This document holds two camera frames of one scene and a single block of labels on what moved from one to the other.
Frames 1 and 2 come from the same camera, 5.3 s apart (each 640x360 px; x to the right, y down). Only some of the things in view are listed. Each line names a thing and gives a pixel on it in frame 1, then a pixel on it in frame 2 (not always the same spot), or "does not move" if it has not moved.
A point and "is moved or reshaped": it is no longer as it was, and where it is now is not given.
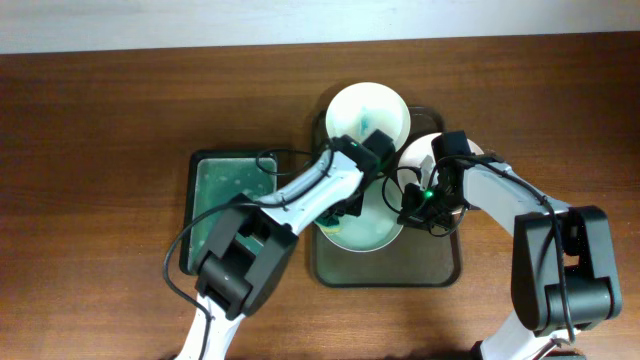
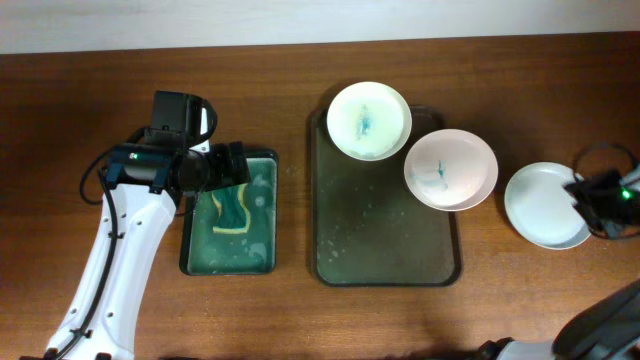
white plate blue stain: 360,107 does not move
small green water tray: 217,178 does not move
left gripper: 345,209 → 232,165
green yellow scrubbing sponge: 332,229 is moved or reshaped
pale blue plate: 374,229 is moved or reshaped
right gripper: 417,217 → 592,198
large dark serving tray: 416,259 does not move
